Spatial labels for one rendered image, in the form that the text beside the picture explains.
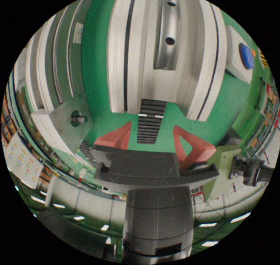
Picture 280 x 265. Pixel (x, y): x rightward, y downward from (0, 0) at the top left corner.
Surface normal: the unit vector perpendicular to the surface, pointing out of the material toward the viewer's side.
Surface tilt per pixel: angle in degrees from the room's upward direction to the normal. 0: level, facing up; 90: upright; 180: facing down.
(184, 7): 0
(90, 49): 0
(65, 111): 90
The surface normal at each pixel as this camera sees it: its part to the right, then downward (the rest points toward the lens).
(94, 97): -0.04, 0.61
